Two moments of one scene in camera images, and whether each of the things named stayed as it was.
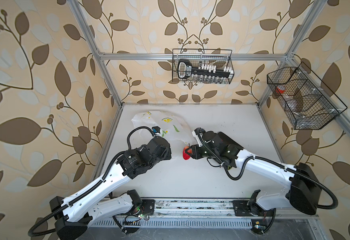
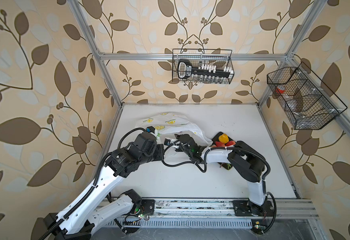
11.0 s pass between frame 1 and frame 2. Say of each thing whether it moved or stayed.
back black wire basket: stayed
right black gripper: moved
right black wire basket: stayed
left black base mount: stayed
